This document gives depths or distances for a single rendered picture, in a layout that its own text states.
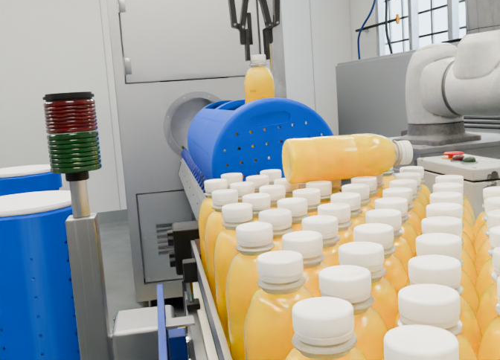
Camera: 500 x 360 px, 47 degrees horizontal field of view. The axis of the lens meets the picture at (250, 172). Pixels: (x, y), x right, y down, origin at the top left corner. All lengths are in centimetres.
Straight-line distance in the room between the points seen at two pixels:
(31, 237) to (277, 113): 59
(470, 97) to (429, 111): 15
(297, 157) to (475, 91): 76
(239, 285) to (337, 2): 644
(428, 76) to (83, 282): 114
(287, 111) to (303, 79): 545
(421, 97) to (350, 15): 538
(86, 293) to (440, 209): 45
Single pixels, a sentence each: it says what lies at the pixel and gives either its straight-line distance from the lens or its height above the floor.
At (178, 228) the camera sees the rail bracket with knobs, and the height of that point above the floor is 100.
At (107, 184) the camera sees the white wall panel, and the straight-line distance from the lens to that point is 627.
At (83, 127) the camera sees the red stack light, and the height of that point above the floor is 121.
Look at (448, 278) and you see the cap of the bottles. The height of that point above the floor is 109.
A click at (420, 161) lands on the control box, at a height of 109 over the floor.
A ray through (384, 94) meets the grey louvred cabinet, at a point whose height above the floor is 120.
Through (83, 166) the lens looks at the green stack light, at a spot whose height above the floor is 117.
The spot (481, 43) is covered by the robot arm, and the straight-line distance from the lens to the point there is 153.
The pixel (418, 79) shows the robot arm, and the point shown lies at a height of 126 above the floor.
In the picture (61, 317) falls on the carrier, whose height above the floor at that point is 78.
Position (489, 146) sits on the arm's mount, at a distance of 169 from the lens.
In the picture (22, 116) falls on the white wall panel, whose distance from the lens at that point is 624.
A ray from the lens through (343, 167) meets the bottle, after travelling 90.
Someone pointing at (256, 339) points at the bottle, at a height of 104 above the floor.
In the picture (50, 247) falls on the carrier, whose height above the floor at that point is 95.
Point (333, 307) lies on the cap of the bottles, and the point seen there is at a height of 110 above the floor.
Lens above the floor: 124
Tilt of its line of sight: 7 degrees down
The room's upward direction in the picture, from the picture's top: 4 degrees counter-clockwise
